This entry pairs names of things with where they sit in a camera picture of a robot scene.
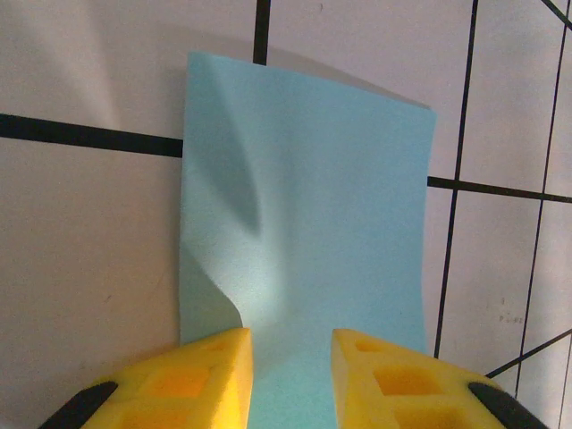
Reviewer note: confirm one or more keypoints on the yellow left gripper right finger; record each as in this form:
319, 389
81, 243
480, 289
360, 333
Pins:
402, 393

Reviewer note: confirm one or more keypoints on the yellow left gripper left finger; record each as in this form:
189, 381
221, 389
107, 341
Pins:
179, 389

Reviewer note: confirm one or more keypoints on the light blue cloth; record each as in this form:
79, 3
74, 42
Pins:
313, 201

